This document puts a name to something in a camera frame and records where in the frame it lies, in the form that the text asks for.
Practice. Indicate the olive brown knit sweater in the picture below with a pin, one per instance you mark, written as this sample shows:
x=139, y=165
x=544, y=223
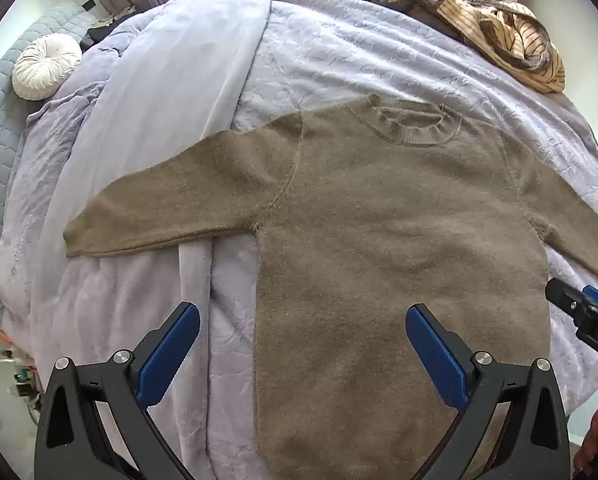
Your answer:
x=379, y=260

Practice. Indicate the smooth lavender blanket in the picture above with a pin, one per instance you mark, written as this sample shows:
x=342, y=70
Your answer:
x=179, y=70

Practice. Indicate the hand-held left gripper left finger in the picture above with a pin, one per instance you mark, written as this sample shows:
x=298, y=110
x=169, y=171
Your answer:
x=171, y=347

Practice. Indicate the embossed lavender bedspread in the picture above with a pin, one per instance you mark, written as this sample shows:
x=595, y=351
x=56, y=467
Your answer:
x=359, y=55

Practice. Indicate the floor clutter pile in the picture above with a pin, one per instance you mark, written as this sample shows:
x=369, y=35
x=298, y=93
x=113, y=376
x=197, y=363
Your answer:
x=9, y=360

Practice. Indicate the tan striped garment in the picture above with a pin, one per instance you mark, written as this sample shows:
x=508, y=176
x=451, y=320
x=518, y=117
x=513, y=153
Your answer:
x=509, y=30

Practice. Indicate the round white pleated cushion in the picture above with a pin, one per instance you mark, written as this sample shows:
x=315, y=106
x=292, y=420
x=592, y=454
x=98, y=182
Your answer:
x=46, y=66

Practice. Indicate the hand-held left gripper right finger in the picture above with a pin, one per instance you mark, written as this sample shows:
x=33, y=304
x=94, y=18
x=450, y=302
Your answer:
x=436, y=355

